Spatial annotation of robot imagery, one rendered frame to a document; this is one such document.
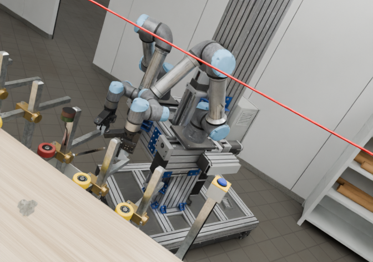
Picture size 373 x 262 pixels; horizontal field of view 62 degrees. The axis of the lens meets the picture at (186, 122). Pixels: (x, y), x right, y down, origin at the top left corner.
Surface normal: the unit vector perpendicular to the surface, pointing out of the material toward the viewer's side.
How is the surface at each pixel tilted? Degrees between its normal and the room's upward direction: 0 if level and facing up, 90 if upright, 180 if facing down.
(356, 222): 90
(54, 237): 0
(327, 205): 90
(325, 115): 90
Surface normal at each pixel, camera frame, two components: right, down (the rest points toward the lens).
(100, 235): 0.38, -0.82
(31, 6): -0.45, 0.24
